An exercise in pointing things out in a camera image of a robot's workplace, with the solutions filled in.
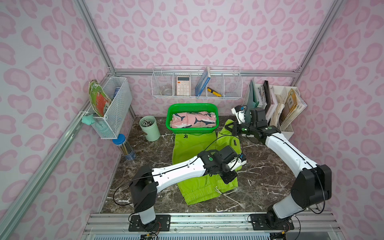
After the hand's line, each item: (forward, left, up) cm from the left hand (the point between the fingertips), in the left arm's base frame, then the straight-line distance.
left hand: (233, 172), depth 74 cm
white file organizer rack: (+44, -38, +6) cm, 58 cm away
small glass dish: (+47, +37, +14) cm, 61 cm away
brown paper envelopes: (+38, -41, +9) cm, 57 cm away
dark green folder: (+35, -14, +13) cm, 40 cm away
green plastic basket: (+56, +31, -9) cm, 65 cm away
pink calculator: (+51, +27, +15) cm, 60 cm away
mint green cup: (+30, +48, 0) cm, 57 cm away
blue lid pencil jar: (+16, +60, -2) cm, 62 cm away
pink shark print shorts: (+38, +21, -2) cm, 43 cm away
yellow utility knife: (+50, +7, +11) cm, 52 cm away
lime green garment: (+26, +26, -16) cm, 40 cm away
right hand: (+23, +3, +9) cm, 25 cm away
